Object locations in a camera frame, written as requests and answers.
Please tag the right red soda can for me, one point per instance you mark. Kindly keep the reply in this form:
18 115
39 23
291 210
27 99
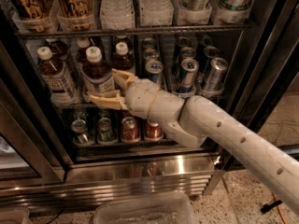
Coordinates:
153 131

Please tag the front right energy drink can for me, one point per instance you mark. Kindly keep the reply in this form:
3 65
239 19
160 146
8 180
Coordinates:
218 68

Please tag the gold top-shelf can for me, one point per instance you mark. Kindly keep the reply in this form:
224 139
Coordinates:
76 15
33 11

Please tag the tea bottle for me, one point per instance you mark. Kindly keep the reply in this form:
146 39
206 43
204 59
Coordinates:
122 59
97 73
55 73

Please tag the right fridge glass door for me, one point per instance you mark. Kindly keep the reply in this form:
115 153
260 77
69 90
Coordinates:
263 61

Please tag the front left energy drink can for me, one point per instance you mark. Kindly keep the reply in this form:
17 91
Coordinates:
154 70

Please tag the left clear water bottle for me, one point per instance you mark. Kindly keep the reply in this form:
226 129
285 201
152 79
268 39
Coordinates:
117 14

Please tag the right green-white tall can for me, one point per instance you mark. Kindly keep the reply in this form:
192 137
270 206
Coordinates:
230 11

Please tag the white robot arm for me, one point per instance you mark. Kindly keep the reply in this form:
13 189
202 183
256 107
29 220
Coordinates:
191 121

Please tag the green-white tall can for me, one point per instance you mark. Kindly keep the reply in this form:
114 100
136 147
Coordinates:
230 11
191 12

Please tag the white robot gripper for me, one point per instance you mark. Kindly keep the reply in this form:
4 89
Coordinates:
140 96

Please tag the fridge glass door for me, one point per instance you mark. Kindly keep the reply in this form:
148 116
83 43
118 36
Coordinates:
32 163
263 61

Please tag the left fridge glass door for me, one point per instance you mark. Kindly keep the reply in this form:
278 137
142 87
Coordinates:
32 163

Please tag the stainless steel fridge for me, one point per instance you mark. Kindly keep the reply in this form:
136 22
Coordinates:
99 174

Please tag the green soda can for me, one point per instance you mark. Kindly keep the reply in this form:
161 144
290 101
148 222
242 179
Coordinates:
82 136
105 130

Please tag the right clear water bottle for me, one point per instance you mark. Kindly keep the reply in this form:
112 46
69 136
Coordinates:
156 12

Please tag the front middle energy drink can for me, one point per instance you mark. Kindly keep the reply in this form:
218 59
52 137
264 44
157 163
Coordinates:
186 75

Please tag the left gold top-shelf can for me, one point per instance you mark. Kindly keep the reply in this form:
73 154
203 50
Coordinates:
33 11

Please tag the left red soda can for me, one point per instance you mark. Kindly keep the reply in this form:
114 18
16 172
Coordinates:
129 130

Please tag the left green-white tall can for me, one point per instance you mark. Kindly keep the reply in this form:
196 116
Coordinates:
191 12

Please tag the black tripod leg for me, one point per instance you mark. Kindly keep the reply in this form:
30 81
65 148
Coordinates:
267 207

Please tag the left green soda can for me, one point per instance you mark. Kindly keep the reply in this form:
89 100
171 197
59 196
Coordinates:
82 136

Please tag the clear plastic bin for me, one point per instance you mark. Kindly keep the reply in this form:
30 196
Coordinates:
159 208

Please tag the energy drink can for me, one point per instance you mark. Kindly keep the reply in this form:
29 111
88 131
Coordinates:
218 68
154 70
186 75

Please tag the red soda can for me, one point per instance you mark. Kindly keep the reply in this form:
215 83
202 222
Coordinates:
153 131
129 130

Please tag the clear water bottle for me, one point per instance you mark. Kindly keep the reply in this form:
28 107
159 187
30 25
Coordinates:
117 14
156 12

